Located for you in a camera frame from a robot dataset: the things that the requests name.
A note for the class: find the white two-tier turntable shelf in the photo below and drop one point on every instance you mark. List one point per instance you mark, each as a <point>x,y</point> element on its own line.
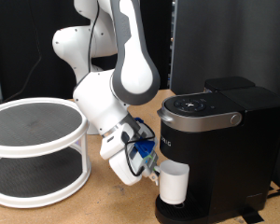
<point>21,130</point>

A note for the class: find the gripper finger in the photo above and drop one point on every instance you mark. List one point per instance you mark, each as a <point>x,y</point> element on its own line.
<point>154,179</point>
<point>156,169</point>

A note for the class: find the black tape strip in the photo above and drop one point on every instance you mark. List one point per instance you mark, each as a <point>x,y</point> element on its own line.
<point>252,216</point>

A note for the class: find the black Keurig coffee machine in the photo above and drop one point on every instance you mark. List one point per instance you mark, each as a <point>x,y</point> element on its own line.
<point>239,149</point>

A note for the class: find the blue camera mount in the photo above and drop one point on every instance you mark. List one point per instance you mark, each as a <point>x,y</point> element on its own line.
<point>145,148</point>

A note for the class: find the black backdrop curtain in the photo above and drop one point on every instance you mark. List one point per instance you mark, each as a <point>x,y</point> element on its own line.
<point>21,46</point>

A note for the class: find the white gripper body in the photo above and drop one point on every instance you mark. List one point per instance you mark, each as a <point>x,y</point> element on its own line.
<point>119,165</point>

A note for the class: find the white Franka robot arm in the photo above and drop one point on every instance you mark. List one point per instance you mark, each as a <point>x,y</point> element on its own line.
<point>130,62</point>

